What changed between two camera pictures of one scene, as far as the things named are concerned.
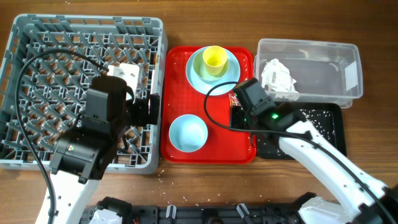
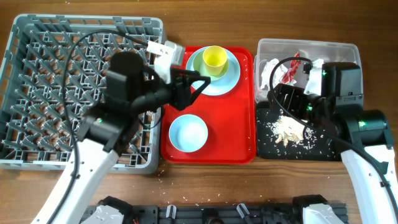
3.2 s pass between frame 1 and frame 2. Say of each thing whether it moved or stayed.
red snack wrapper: moved
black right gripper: moved
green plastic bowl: stayed
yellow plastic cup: stayed
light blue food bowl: stayed
